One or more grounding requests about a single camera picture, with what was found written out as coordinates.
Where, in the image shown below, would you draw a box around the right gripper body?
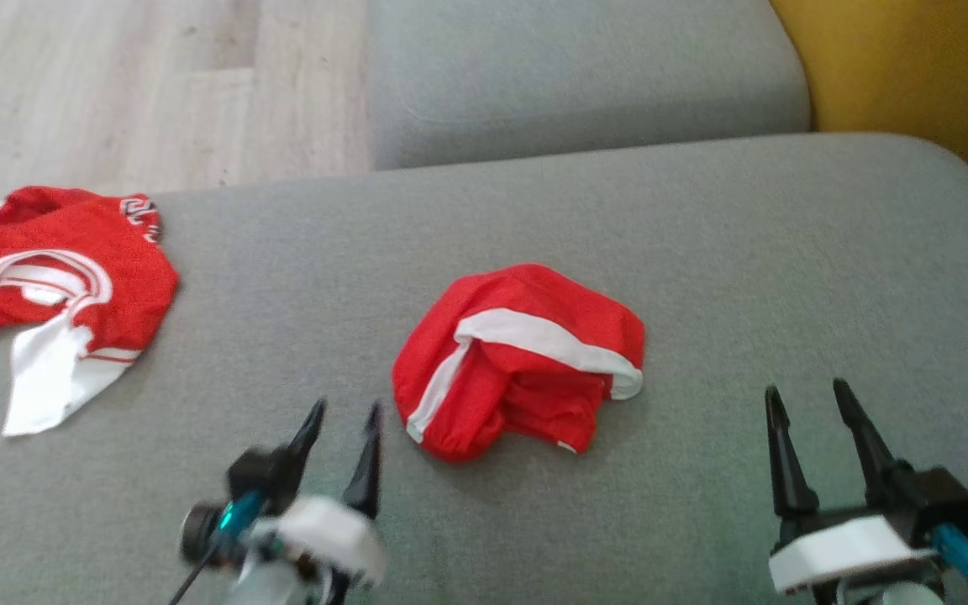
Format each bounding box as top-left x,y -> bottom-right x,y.
767,465 -> 968,605

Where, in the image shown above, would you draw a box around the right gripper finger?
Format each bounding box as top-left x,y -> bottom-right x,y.
833,378 -> 911,507
765,385 -> 820,519

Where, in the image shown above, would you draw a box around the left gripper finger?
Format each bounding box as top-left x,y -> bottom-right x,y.
342,402 -> 384,518
286,397 -> 328,476

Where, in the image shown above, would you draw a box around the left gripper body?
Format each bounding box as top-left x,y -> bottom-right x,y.
179,448 -> 389,589

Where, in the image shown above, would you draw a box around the red shorts with white stripe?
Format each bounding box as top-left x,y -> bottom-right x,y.
392,263 -> 646,463

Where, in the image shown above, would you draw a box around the large grey sofa seat cushion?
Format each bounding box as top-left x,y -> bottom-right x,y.
0,133 -> 968,605

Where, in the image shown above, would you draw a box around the red and white jersey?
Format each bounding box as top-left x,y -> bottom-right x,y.
0,186 -> 181,438

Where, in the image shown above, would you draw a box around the yellow sofa backrest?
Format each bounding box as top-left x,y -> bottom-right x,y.
770,0 -> 968,203

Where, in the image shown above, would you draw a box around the small grey sofa cushion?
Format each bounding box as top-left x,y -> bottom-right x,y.
366,0 -> 813,171

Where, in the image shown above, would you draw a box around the left cable with teal plug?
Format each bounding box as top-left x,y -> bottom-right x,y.
167,492 -> 268,605

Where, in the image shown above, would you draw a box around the cable with teal plug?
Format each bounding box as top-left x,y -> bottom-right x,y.
932,523 -> 968,599
167,492 -> 268,605

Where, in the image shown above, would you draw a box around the right cable with teal plug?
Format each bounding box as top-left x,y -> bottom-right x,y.
932,523 -> 968,599

